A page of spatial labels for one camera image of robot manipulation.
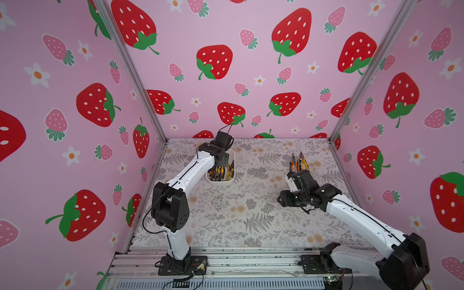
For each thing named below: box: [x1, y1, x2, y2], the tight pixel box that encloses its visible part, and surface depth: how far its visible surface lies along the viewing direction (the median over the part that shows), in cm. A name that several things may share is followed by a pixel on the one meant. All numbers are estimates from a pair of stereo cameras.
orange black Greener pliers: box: [289, 152, 300, 172], surface depth 109 cm
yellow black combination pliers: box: [299, 151, 310, 172], surface depth 112 cm
